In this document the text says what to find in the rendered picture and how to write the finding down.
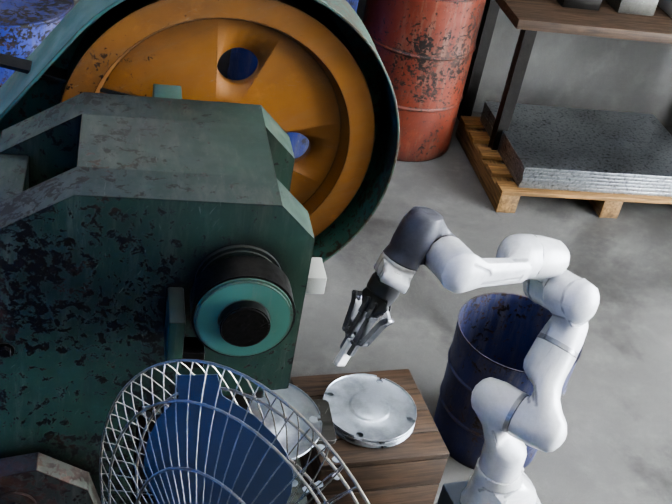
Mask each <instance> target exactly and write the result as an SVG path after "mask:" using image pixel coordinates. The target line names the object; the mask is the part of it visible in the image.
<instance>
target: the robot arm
mask: <svg viewBox="0 0 672 504"><path fill-rule="evenodd" d="M569 260H570V253H569V250H568V249H567V247H566V246H565V245H564V244H563V243H562V242H561V241H560V240H556V239H553V238H550V237H546V236H543V235H534V234H520V233H518V234H513V235H509V236H507V237H506V238H504V240H503V241H502V242H501V244H500V245H499V246H498V248H497V254H496V258H481V257H479V256H477V255H475V254H474V253H473V252H472V251H471V250H470V249H469V248H468V247H467V246H466V245H465V244H464V243H463V242H462V241H461V240H459V239H458V238H457V237H456V236H455V235H454V234H453V233H452V232H451V231H450V230H449V229H448V228H447V226H446V224H445V222H444V220H443V216H442V215H441V214H440V213H438V212H437V211H435V210H433V209H431V208H428V207H426V206H414V207H413V208H412V209H411V210H410V211H409V212H408V213H407V214H406V215H405V216H404V217H403V218H402V220H401V222H400V224H399V225H398V227H397V229H396V230H395V232H394V234H393V236H392V239H391V242H390V244H389V245H388V246H387V247H386V248H385V249H384V250H383V251H382V253H381V254H380V256H379V258H378V260H377V262H376V264H375V265H374V269H375V271H376V272H374V273H373V274H372V276H371V278H370V279H369V281H368V283H367V287H366V288H364V289H363V291H360V290H353V291H352V298H351V302H350V305H349V308H348V311H347V314H346V317H345V320H344V323H343V326H342V330H343V331H344V332H345V338H344V340H343V341H342V343H341V345H340V348H341V350H340V352H339V353H338V355H337V357H336V358H335V360H334V362H333V363H334V364H336V366H345V365H346V364H347V362H348V360H349V358H350V357H351V356H354V355H355V353H356V352H357V350H358V348H359V347H368V346H369V345H370V344H371V343H372V342H373V341H374V340H375V339H376V338H377V337H378V336H379V335H380V334H381V333H382V331H383V330H384V329H385V328H386V327H387V326H389V325H391V324H393V323H394V319H391V317H390V313H389V312H390V311H391V306H392V304H393V303H394V302H395V300H396V299H397V297H398V296H399V294H400V292H402V293H403V294H404V293H406V291H407V289H408V288H409V285H410V282H411V279H412V278H413V276H414V274H415V273H416V271H417V270H418V268H419V266H420V265H426V267H427V268H428V269H429V270H431V271H432V273H433V274H434V275H435V276H436V277H437V278H438V280H439V281H440V282H441V284H442V285H443V287H444V288H446V289H448V290H449V291H451V292H453V293H463V292H467V291H470V290H473V289H476V288H480V287H488V286H497V285H506V284H515V283H522V282H523V291H524V293H525V296H527V297H528V298H529V299H530V300H531V301H533V302H534V303H535V304H539V305H541V306H542V307H544V308H546V309H547V310H549V311H550V312H551V313H552V316H551V318H550V319H549V320H548V322H547V323H546V324H545V326H544V327H543V329H542V330H541V331H540V333H539V334H538V336H537V338H536V339H535V341H534V343H533V345H532V346H531V348H530V350H529V352H528V353H527V355H526V357H525V359H524V363H523V369H524V371H525V373H526V375H527V377H528V378H529V380H530V381H531V383H532V384H533V388H534V391H533V393H532V395H531V396H530V395H528V394H526V393H525V392H523V391H521V390H519V389H518V388H516V387H514V386H513V385H511V384H509V383H507V382H505V381H502V380H499V379H496V378H493V377H489V378H485V379H483V380H481V381H480V382H479V383H478V384H477V385H475V387H474V389H473V391H472V395H471V405H472V408H473V410H474V411H475V413H476V414H477V416H478V418H479V420H480V422H481V424H482V428H483V435H484V444H483V448H482V451H481V455H480V457H479V458H478V460H477V463H476V466H475V469H474V472H473V475H472V476H470V478H469V481H468V484H467V486H466V487H465V488H464V490H463V491H462V492H461V499H460V502H461V504H541V503H540V500H539V498H538V497H537V494H536V490H535V488H534V486H533V484H532V482H531V480H530V479H529V478H528V477H527V476H526V474H525V473H524V472H523V471H524V468H523V464H524V461H525V459H526V456H527V450H526V446H525V444H527V445H528V446H530V447H532V448H535V449H538V450H541V451H544V452H547V453H548V452H553V451H555V450H556V449H557V448H559V447H560V446H561V445H562V444H563V442H564V441H565V439H566V436H567V422H566V420H565V417H564V415H563V412H562V407H561V402H560V397H561V392H562V387H563V384H564V381H565V379H566V377H567V375H568V373H569V371H570V370H571V368H572V366H573V364H574V362H575V361H576V359H577V356H578V354H579V352H580V350H581V348H582V346H583V343H584V340H585V337H586V334H587V331H588V321H589V320H590V319H591V317H593V316H594V314H595V313H596V310H597V308H598V305H599V300H600V295H599V291H598V288H596V287H595V286H594V285H593V284H591V283H590V282H589V281H587V280H586V279H585V278H583V279H582V278H580V277H579V276H577V275H575V274H573V273H572V272H570V271H568V270H566V268H567V267H568V266H569ZM361 302H362V304H361ZM360 305H361V306H360ZM382 315H383V317H382V318H381V319H380V320H381V321H379V322H378V323H377V324H376V325H375V326H374V327H373V325H374V323H375V322H376V321H377V320H378V319H379V317H380V316H382ZM372 327H373V328H372ZM371 328H372V329H371ZM353 338H354V339H353ZM524 443H525V444H524Z"/></svg>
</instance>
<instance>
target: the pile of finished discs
mask: <svg viewBox="0 0 672 504"><path fill-rule="evenodd" d="M323 399H324V400H327V401H328V402H329V406H330V410H331V415H332V420H333V424H334V429H335V433H336V435H338V436H339V437H340V438H342V439H344V440H345V441H347V442H349V443H352V444H354V445H358V446H361V447H366V448H381V446H383V447H384V448H387V447H392V446H395V445H397V444H399V443H401V442H403V441H404V440H406V439H407V438H408V437H409V436H410V434H411V433H412V431H413V429H414V426H415V421H416V418H417V409H416V405H415V403H414V401H413V399H412V397H411V396H410V395H409V394H408V393H407V391H405V390H404V389H403V388H402V387H401V386H399V385H398V384H396V383H395V382H393V381H391V380H389V379H386V378H385V379H382V380H381V379H379V377H377V375H372V374H350V375H346V376H343V377H340V378H338V379H336V380H335V381H333V382H332V383H331V384H330V385H329V386H328V387H327V389H326V391H325V393H324V396H323Z"/></svg>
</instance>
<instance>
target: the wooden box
mask: <svg viewBox="0 0 672 504"><path fill-rule="evenodd" d="M350 374H372V375H377V377H379V379H381V380H382V379H385V378H386V379H389V380H391V381H393V382H395V383H396V384H398V385H399V386H401V387H402V388H403V389H404V390H405V391H407V393H408V394H409V395H410V396H411V397H412V399H413V401H414V403H415V405H416V409H417V418H416V421H415V426H414V429H413V431H412V433H411V434H410V436H409V437H408V438H407V439H406V440H404V441H403V442H401V443H399V444H397V445H395V446H392V447H387V448H384V447H383V446H381V448H366V447H361V446H358V445H354V444H352V443H349V442H347V441H345V440H344V439H342V438H340V437H339V436H338V435H336V442H335V443H334V444H330V445H331V446H332V448H333V449H334V450H335V451H336V453H337V454H338V455H339V456H340V458H341V459H342V460H343V462H344V463H345V465H346V466H347V467H348V469H349V470H350V472H351V473H352V475H353V476H354V478H355V479H356V481H357V482H358V484H359V486H360V487H361V489H362V491H363V492H364V494H365V496H366V497H367V499H368V501H369V503H370V504H433V503H434V500H435V497H436V494H437V491H438V488H439V483H440V481H441V478H442V475H443V472H444V469H445V466H446V462H447V457H449V454H450V453H449V451H448V449H447V447H446V445H445V443H444V441H443V439H442V437H441V434H440V432H439V431H438V428H437V426H436V424H435V422H434V420H433V418H432V416H431V414H430V412H429V410H428V408H427V406H426V404H425V402H424V400H423V398H422V396H421V393H420V391H419V389H418V387H417V385H416V383H415V381H414V379H413V377H412V375H411V373H410V371H409V369H400V370H385V371H371V372H356V373H342V374H327V375H313V376H298V377H291V378H290V383H291V384H293V385H297V386H298V388H300V389H301V390H302V391H304V392H305V393H308V396H309V397H310V398H311V399H323V396H324V393H325V391H326V389H327V387H328V386H329V385H330V384H331V383H332V382H333V381H335V380H336V379H338V378H340V377H343V376H346V375H350ZM323 459H324V457H323V456H322V455H321V453H320V454H319V455H318V456H317V457H316V458H315V459H314V460H313V461H312V462H311V463H310V464H309V465H308V466H307V469H306V471H305V472H306V473H307V474H308V475H309V476H310V478H311V479H313V478H314V476H315V474H316V473H317V471H318V469H319V467H320V466H321V464H322V462H323ZM333 472H334V469H333V468H332V467H331V466H330V465H329V463H328V462H327V461H326V460H325V461H324V464H323V465H322V467H321V469H320V471H319V473H318V474H317V476H316V478H315V480H314V483H315V482H317V481H323V480H324V479H325V478H326V477H328V476H329V475H330V474H331V473H333ZM340 474H341V475H342V477H343V478H344V480H345V481H346V483H347V484H348V486H349V487H350V488H352V487H355V484H354V483H353V481H352V479H351V478H350V476H349V475H348V474H347V472H346V471H345V469H344V468H343V469H342V470H341V471H340ZM346 490H347V489H346V487H345V486H344V484H343V483H342V481H341V480H340V479H339V480H335V479H333V480H332V481H331V482H330V483H329V484H328V485H327V486H326V487H325V488H324V489H323V490H322V491H321V492H322V493H323V495H324V496H325V498H326V499H327V501H328V500H329V499H331V498H333V497H335V496H337V495H339V494H341V493H342V492H344V491H346ZM352 492H353V494H354V496H355V497H356V499H357V501H358V503H359V504H366V503H365V501H364V499H363V497H362V496H361V494H360V492H359V491H358V489H357V488H356V489H355V490H353V491H352ZM332 504H355V502H354V501H353V499H352V497H351V495H350V493H348V494H347V495H345V496H343V497H342V498H340V499H339V500H337V501H335V502H334V503H332Z"/></svg>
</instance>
